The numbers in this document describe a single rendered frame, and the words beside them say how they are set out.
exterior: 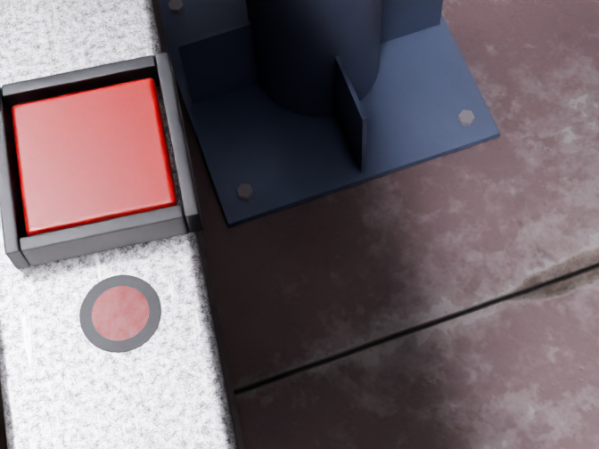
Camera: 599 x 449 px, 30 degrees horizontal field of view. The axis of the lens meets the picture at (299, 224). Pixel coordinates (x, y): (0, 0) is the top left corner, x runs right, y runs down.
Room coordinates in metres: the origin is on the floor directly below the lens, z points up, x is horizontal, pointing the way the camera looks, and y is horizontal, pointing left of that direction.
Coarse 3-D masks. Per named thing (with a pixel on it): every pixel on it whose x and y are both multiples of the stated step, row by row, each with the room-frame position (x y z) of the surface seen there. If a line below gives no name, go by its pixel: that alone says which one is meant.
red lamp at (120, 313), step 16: (112, 288) 0.16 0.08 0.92; (128, 288) 0.16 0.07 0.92; (96, 304) 0.16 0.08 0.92; (112, 304) 0.16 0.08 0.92; (128, 304) 0.15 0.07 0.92; (144, 304) 0.15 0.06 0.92; (96, 320) 0.15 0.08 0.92; (112, 320) 0.15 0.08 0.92; (128, 320) 0.15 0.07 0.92; (144, 320) 0.15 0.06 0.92; (112, 336) 0.14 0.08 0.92; (128, 336) 0.14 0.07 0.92
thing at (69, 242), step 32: (128, 64) 0.25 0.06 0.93; (160, 64) 0.25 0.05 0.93; (0, 96) 0.24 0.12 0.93; (32, 96) 0.25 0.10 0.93; (0, 128) 0.23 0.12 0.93; (0, 160) 0.21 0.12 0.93; (0, 192) 0.20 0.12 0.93; (192, 192) 0.19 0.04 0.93; (96, 224) 0.18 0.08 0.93; (128, 224) 0.18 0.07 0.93; (160, 224) 0.18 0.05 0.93; (192, 224) 0.18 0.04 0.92; (32, 256) 0.18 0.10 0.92; (64, 256) 0.18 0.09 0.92
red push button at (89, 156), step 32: (64, 96) 0.24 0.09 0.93; (96, 96) 0.24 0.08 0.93; (128, 96) 0.24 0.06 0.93; (32, 128) 0.23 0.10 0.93; (64, 128) 0.23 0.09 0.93; (96, 128) 0.23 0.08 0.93; (128, 128) 0.23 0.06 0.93; (160, 128) 0.22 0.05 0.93; (32, 160) 0.21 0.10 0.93; (64, 160) 0.21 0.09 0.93; (96, 160) 0.21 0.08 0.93; (128, 160) 0.21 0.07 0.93; (160, 160) 0.21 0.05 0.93; (32, 192) 0.20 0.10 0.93; (64, 192) 0.20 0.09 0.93; (96, 192) 0.20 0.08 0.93; (128, 192) 0.20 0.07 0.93; (160, 192) 0.19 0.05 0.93; (32, 224) 0.19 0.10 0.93; (64, 224) 0.19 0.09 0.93
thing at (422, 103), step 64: (192, 0) 0.95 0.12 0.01; (256, 0) 0.78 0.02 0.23; (320, 0) 0.74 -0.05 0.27; (384, 0) 0.85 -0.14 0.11; (192, 64) 0.78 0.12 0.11; (256, 64) 0.80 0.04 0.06; (320, 64) 0.74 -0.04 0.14; (384, 64) 0.81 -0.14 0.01; (448, 64) 0.80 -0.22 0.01; (256, 128) 0.73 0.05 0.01; (320, 128) 0.72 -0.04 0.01; (384, 128) 0.71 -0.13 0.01; (448, 128) 0.70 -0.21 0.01; (256, 192) 0.64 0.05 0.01; (320, 192) 0.63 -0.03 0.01
